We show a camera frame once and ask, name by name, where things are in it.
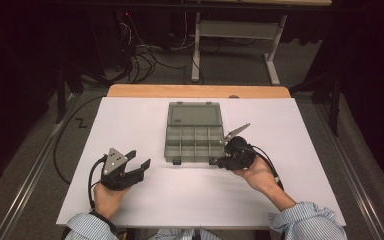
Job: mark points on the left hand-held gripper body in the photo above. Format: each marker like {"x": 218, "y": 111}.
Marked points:
{"x": 113, "y": 164}

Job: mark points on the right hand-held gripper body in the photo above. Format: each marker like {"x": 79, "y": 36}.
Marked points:
{"x": 238, "y": 155}

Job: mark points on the smoky clear plastic compartment box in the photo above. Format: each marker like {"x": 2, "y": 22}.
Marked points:
{"x": 193, "y": 140}

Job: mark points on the person's right hand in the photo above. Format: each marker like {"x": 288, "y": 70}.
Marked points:
{"x": 258, "y": 175}

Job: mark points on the person's left hand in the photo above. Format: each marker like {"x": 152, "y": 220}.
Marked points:
{"x": 106, "y": 200}

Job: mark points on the white table cover sheet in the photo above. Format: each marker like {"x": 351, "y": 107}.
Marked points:
{"x": 166, "y": 200}

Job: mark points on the person's striped shirt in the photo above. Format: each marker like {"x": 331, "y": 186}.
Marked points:
{"x": 180, "y": 234}

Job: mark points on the wooden table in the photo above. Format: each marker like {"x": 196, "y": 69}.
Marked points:
{"x": 180, "y": 90}

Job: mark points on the black metal stand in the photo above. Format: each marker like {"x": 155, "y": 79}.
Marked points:
{"x": 61, "y": 93}
{"x": 335, "y": 106}

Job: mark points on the metal floor rail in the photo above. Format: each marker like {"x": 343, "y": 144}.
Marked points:
{"x": 350, "y": 166}
{"x": 30, "y": 186}

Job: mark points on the white metal table frame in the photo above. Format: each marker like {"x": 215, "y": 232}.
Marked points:
{"x": 236, "y": 29}

